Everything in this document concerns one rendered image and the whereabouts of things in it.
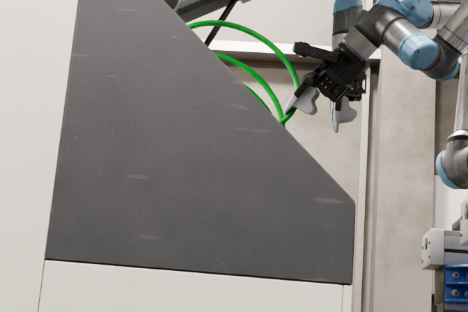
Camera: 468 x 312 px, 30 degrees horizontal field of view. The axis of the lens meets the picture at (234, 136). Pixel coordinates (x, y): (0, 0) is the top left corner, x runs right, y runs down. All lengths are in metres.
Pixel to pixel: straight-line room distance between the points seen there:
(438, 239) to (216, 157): 0.77
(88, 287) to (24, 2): 0.58
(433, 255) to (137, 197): 0.87
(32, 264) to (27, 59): 0.40
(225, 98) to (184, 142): 0.12
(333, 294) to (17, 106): 0.70
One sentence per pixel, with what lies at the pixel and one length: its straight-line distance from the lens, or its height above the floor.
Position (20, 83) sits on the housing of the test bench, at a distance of 1.73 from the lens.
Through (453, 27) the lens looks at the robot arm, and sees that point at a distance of 2.03.
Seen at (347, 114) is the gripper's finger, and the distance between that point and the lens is 2.20.
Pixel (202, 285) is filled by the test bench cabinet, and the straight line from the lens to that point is 1.64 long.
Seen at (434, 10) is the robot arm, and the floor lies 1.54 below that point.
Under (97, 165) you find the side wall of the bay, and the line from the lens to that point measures 1.67.
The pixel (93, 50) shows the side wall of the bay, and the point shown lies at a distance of 1.74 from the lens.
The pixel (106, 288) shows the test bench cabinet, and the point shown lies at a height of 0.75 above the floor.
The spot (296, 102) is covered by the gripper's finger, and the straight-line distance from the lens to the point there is 2.00.
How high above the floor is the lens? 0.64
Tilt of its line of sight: 14 degrees up
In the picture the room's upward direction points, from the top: 5 degrees clockwise
